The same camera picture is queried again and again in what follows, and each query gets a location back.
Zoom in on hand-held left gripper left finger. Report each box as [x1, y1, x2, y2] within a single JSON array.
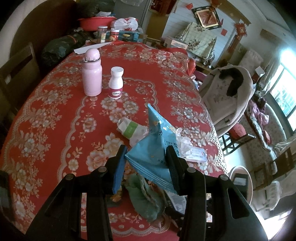
[[25, 145, 127, 241]]

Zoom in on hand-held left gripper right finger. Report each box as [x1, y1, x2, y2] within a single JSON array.
[[166, 146, 269, 241]]

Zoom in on blue snack bag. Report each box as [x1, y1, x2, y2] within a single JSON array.
[[124, 103, 179, 194]]

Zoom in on silver medicine box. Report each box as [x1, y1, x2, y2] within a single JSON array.
[[185, 146, 207, 163]]

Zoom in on white trash bin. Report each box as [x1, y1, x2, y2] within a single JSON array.
[[228, 166, 253, 209]]

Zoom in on clear plastic wrapper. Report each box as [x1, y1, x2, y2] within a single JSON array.
[[173, 127, 192, 158]]

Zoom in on white printed paper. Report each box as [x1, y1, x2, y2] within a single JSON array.
[[167, 192, 187, 215]]

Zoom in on green crumpled wrapper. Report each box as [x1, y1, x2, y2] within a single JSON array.
[[126, 174, 167, 222]]

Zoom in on crushed white bottle green label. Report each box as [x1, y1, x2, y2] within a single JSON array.
[[116, 118, 148, 146]]

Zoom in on wooden chair with red cushion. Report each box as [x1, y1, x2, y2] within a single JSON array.
[[218, 123, 256, 153]]

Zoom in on red floral tablecloth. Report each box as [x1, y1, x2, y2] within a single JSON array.
[[0, 42, 228, 241]]

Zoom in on chair with draped clothes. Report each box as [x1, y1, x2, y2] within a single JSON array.
[[199, 65, 255, 137]]

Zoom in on white pill bottle red label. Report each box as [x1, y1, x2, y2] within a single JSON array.
[[108, 67, 124, 99]]

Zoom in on pink thermos bottle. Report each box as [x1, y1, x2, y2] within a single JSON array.
[[83, 49, 102, 96]]

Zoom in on floral sofa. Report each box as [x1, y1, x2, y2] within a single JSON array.
[[245, 93, 292, 151]]

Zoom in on light wooden chair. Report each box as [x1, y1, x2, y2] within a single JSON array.
[[252, 148, 294, 190]]

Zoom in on black scarf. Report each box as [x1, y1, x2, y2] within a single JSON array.
[[220, 66, 245, 97]]

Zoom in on white paper sheet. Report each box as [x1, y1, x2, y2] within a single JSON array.
[[74, 42, 114, 55]]

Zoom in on cardboard box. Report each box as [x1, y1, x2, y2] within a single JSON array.
[[164, 36, 188, 48]]

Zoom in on floral cloth cover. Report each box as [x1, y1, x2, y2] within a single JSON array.
[[174, 22, 217, 65]]

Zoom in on window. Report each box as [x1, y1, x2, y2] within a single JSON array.
[[269, 62, 296, 132]]

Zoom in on teal box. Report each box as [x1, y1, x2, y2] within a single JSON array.
[[119, 30, 141, 42]]

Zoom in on glass jar dark lid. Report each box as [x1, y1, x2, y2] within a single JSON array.
[[97, 26, 108, 43]]

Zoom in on dark green bag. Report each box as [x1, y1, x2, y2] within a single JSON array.
[[42, 31, 93, 67]]

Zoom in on dark wooden chair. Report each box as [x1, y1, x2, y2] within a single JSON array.
[[0, 43, 41, 116]]

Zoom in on white plastic bag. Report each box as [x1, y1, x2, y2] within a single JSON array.
[[110, 17, 139, 32]]

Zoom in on red plastic basin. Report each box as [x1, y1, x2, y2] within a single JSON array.
[[77, 17, 117, 32]]

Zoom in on red hanging knot ornament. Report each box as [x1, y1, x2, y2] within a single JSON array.
[[228, 22, 247, 54]]

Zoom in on framed wall decoration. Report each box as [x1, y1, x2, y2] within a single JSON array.
[[192, 5, 223, 30]]

